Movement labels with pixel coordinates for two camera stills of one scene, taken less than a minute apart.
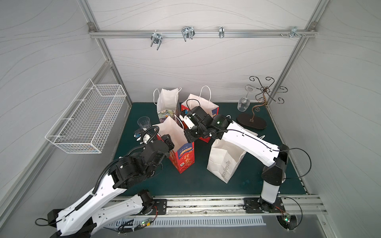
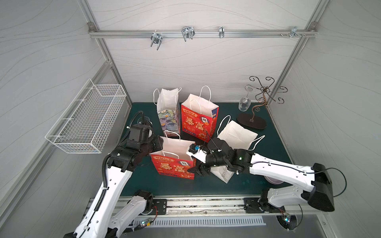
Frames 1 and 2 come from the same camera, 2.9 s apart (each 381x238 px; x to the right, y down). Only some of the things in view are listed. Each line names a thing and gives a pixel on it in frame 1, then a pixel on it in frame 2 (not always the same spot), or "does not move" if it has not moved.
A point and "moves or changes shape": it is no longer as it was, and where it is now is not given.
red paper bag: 182,155 moves or changes shape
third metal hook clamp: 222,32 does not move
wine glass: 244,102 does not move
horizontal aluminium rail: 202,33 does not move
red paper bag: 203,100 does not move
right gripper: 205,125 → 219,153
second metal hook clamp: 188,32 does not move
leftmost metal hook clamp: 156,37 does not move
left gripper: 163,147 → 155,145
